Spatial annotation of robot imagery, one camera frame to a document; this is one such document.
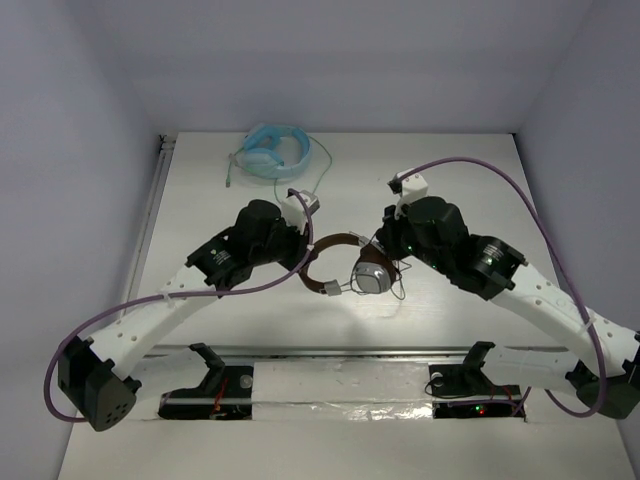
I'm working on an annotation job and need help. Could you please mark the thin black headphone cable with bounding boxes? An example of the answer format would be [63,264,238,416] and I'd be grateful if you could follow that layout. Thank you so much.
[349,254,409,304]

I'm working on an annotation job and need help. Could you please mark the brown silver headphones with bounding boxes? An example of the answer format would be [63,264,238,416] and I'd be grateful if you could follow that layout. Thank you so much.
[298,232,401,296]

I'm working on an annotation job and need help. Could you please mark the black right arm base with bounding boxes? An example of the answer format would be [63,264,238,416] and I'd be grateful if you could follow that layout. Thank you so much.
[424,341,526,420]

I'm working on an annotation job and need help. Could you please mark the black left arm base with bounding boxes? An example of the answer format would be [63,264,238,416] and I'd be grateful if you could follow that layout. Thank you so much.
[158,343,254,421]

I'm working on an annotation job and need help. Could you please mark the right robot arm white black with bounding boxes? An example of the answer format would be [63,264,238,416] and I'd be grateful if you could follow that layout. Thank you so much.
[376,196,639,420]

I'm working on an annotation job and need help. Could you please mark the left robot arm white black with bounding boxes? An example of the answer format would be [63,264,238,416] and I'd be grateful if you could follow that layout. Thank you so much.
[43,190,319,432]

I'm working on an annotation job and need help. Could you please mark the blue headphones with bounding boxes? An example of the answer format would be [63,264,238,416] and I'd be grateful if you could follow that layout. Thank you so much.
[238,124,312,180]

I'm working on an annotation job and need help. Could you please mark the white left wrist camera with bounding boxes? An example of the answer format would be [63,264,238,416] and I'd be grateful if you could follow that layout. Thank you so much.
[280,190,320,234]

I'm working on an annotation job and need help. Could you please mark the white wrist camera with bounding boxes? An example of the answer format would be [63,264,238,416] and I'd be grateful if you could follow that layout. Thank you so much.
[388,170,428,220]
[280,190,320,234]

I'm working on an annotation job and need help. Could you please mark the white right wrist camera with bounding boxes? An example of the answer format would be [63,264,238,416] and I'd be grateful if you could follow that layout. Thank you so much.
[388,170,428,220]

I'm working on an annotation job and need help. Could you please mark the green headphone cable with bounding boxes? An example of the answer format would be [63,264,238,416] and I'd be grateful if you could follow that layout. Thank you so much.
[225,140,334,208]

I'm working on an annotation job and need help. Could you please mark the aluminium table frame rail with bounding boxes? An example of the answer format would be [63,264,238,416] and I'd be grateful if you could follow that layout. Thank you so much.
[104,133,176,357]

